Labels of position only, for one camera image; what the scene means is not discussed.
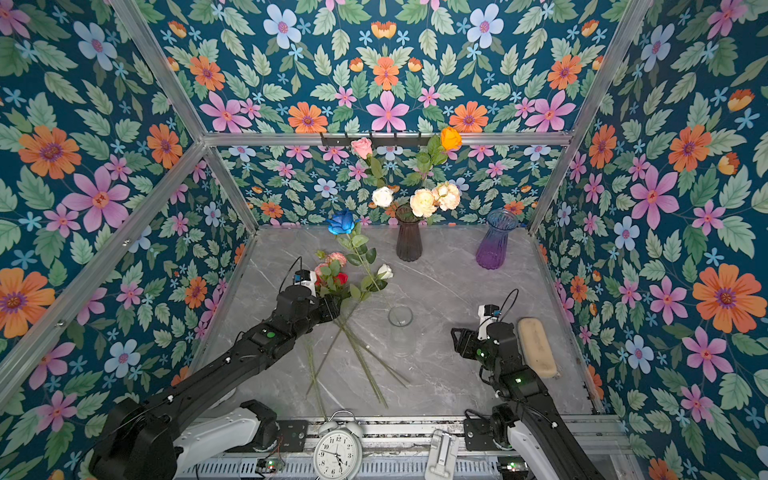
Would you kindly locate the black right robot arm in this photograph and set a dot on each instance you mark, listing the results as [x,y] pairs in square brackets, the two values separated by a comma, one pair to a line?
[527,420]

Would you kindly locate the yellow rose stem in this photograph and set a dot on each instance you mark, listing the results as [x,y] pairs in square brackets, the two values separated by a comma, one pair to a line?
[435,154]

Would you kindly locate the white twin-bell alarm clock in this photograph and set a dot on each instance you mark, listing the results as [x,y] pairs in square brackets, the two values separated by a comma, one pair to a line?
[338,454]

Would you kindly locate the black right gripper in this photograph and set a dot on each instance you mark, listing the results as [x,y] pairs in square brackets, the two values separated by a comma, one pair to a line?
[468,339]

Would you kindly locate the pink rose stem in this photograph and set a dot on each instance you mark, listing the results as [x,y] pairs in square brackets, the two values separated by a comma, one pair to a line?
[363,148]

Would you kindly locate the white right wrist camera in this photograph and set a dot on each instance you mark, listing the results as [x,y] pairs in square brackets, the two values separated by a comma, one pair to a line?
[488,314]

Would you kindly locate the cream double-bloom flower stem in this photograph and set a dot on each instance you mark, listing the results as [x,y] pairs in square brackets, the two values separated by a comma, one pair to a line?
[426,202]

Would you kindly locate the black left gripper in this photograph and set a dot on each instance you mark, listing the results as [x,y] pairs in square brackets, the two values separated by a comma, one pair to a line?
[329,306]

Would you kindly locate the beige cloth roll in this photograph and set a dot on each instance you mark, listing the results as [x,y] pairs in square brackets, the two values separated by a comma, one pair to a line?
[536,348]

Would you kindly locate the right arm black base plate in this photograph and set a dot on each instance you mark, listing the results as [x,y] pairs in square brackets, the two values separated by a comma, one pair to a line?
[478,436]

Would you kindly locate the clear glass cup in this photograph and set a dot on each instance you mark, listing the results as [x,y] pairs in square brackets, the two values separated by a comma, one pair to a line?
[401,331]

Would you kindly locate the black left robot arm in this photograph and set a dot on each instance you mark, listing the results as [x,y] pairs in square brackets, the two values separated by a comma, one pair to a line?
[143,440]

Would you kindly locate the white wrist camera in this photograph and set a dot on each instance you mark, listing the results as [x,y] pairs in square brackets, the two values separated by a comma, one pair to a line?
[306,278]
[488,314]

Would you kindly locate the white plastic clip bracket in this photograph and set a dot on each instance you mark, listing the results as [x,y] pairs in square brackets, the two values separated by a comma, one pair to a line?
[442,458]

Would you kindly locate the dark pink ribbed glass vase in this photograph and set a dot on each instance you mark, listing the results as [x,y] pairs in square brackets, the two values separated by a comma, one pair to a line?
[409,246]

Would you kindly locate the black hook rail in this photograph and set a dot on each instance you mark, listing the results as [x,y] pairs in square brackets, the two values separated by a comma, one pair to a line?
[405,140]

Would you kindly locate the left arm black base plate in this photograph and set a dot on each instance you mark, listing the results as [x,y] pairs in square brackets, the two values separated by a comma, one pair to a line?
[285,436]

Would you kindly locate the purple ribbed glass vase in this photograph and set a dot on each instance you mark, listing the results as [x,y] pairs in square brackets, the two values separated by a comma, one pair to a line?
[492,251]

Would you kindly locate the pile of artificial flowers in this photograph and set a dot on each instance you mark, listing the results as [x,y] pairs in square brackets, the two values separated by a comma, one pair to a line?
[368,354]

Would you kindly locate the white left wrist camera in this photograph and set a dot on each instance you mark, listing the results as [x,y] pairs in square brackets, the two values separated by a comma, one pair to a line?
[306,278]

